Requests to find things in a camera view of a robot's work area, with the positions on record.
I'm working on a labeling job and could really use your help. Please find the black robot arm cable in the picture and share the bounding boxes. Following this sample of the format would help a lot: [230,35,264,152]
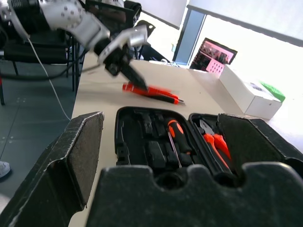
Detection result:
[0,48,101,81]

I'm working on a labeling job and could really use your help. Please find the green plastic object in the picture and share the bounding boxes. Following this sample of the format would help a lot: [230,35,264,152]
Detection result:
[259,81,286,104]

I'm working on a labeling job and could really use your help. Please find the black mesh office chair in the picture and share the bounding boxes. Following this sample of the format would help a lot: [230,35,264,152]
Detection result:
[84,0,157,36]

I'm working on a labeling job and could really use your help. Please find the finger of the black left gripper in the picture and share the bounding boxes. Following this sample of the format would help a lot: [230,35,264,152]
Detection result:
[120,68,148,92]
[124,61,149,90]

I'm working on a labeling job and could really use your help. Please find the white shoe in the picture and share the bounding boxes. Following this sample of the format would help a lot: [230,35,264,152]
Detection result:
[0,160,12,179]

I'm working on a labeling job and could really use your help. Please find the white cable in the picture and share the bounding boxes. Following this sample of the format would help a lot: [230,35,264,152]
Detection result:
[25,35,72,122]

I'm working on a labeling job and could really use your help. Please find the black plastic tool case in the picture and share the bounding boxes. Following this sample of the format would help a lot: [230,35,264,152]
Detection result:
[114,106,240,190]

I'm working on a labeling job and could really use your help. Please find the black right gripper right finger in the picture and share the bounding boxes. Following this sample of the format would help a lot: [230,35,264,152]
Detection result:
[217,113,303,177]

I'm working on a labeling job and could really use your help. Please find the orange black handled screwdriver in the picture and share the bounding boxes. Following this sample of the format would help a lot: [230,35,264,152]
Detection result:
[166,119,193,169]

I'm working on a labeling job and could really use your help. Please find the white cardboard box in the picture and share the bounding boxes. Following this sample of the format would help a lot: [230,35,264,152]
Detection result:
[218,64,283,120]

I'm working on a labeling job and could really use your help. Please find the orange handled pliers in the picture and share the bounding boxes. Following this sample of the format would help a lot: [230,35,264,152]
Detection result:
[198,119,235,176]

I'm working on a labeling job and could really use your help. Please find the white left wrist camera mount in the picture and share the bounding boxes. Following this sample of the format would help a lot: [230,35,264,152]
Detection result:
[98,25,149,65]

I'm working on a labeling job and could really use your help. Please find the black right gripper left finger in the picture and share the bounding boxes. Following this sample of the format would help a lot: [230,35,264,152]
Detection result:
[0,111,105,227]

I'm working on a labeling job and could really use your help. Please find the black metal frame chair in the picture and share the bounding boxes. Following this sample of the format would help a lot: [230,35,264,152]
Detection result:
[0,30,82,106]

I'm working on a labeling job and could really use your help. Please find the laptop with pink screen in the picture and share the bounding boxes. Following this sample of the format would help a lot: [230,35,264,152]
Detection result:
[189,37,238,78]

